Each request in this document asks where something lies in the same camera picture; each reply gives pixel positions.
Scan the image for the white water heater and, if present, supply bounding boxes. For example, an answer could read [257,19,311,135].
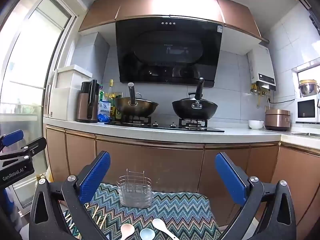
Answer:
[247,45,277,92]

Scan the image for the white microwave oven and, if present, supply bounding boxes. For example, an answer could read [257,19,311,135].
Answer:
[296,97,320,123]

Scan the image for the black range hood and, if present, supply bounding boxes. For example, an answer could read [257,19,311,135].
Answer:
[115,15,223,88]

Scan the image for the yellow label dark bottle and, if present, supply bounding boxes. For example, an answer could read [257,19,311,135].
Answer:
[112,92,123,120]

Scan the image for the white bowl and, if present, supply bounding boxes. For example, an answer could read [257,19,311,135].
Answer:
[248,120,265,130]

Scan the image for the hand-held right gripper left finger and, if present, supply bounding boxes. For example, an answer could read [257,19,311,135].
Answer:
[29,151,112,240]

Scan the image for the black gas stove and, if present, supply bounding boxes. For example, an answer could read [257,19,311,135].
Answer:
[104,116,225,133]

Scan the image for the wire utensil holder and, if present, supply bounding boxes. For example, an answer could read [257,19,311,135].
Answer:
[117,169,153,208]

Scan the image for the white boxed pipe cover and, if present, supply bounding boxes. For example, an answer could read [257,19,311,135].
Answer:
[75,32,110,85]

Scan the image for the pink ceramic spoon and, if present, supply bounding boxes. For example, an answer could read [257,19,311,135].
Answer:
[120,224,135,240]

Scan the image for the white plastic storage box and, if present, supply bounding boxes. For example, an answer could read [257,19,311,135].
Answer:
[49,64,93,119]

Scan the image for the black power cable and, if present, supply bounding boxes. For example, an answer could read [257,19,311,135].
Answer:
[267,97,297,105]

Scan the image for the sliding glass door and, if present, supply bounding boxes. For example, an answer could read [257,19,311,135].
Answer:
[0,0,78,210]

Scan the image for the light blue ceramic spoon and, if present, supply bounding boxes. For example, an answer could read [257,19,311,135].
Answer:
[139,228,155,240]

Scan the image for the zigzag woven mat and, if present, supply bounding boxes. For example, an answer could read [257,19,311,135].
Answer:
[62,183,222,240]

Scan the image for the brass pipe valves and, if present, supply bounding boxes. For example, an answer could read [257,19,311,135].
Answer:
[250,84,269,108]

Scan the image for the black wok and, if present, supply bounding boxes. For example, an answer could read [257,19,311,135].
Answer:
[172,77,218,120]

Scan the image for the copper base cabinets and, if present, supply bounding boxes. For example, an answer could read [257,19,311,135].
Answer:
[44,125,320,230]

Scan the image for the white ceramic spoon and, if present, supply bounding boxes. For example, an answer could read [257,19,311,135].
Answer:
[152,218,179,240]

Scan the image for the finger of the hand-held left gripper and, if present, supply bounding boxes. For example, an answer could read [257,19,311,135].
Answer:
[0,137,47,168]
[0,129,25,153]

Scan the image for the brass wok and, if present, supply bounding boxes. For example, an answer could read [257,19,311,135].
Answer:
[114,82,159,118]

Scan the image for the copper rice cooker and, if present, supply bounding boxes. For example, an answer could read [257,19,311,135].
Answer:
[265,109,291,131]

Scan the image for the brown thermos kettle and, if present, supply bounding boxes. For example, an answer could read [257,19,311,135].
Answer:
[76,79,100,123]

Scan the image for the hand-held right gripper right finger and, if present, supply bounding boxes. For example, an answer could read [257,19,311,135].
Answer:
[214,152,297,240]

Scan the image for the glass jar with gold lid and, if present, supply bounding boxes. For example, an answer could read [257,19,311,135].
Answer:
[299,80,320,97]

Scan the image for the yellow cap oil bottle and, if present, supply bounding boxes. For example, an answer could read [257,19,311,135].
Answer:
[108,79,116,120]

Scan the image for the steel sink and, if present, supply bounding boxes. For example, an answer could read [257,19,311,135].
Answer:
[292,131,320,138]

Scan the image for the white blue salt bag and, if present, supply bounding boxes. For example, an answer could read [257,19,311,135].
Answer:
[98,100,112,122]

